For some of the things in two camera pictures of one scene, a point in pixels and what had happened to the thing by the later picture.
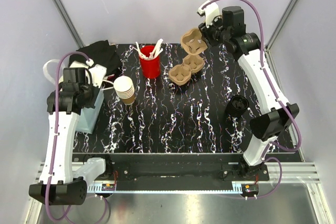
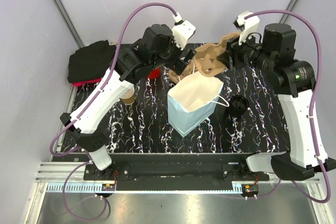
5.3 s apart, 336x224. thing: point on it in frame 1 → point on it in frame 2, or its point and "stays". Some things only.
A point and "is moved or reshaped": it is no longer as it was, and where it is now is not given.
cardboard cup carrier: x=192 y=42 is moved or reshaped
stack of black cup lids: x=237 y=105 stays
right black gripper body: x=214 y=34 → x=240 y=56
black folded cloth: x=102 y=53 stays
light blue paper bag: x=86 y=119 is moved or reshaped
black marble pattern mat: x=213 y=114 stays
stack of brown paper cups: x=125 y=91 stays
